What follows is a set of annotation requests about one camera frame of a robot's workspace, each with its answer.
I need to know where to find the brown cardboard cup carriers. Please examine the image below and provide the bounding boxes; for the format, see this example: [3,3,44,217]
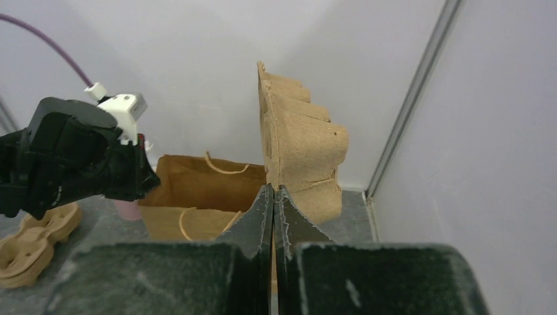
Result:
[1,202,83,289]

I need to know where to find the pink metal utensil cup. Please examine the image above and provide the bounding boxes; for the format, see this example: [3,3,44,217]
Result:
[112,199,142,221]

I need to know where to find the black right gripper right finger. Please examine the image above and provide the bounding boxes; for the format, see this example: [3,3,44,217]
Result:
[275,186,489,314]

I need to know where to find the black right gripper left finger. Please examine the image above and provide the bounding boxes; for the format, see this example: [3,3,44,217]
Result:
[45,185,274,314]

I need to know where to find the single brown cup carrier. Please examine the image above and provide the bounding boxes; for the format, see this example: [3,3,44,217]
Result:
[257,61,349,224]

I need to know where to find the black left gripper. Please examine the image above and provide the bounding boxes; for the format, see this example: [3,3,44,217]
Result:
[1,97,161,219]

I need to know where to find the brown paper takeout bag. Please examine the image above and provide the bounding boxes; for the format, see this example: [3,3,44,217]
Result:
[139,155,266,241]

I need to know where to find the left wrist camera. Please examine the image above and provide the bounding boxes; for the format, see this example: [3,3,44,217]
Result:
[84,83,148,146]

